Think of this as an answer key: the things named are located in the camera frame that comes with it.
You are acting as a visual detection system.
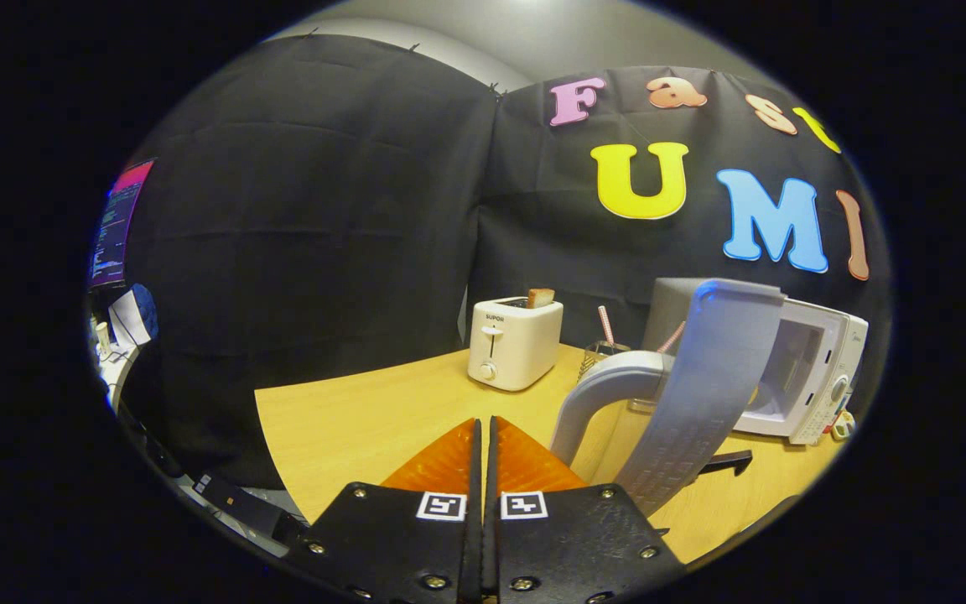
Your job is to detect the white paper sheets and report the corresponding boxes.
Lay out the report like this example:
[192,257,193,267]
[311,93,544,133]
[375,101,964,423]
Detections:
[108,284,159,346]

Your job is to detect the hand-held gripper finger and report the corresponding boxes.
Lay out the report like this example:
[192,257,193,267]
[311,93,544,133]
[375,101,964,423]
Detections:
[487,415,685,604]
[286,417,484,604]

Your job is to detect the computer monitor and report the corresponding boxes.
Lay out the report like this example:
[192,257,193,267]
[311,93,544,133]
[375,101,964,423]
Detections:
[87,159,155,290]

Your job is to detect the glass straw holder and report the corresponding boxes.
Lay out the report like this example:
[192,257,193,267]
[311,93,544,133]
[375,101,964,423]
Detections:
[577,340,631,383]

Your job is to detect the white toaster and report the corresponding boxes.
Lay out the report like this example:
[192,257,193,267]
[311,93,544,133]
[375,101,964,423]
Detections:
[468,296,564,392]

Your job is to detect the white microwave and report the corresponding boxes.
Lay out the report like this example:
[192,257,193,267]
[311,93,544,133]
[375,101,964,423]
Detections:
[550,279,870,517]

